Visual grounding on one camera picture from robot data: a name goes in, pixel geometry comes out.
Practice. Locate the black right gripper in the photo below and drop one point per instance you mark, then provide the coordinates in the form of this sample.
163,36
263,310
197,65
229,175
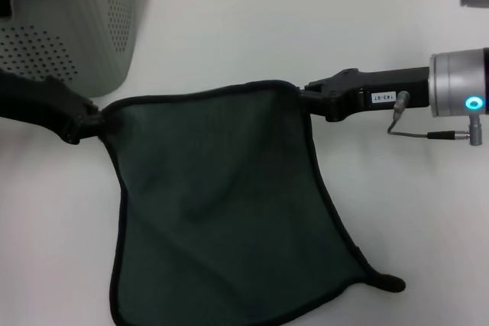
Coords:
382,87

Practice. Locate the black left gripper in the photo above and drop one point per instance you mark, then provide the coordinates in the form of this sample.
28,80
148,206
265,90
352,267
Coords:
38,101

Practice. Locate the dark green towel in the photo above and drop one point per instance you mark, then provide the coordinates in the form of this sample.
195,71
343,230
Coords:
229,188

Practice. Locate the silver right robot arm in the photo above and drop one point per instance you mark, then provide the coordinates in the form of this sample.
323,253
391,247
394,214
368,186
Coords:
454,81

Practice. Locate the grey perforated plastic storage box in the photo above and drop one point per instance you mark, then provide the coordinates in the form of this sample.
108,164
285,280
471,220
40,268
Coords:
76,28

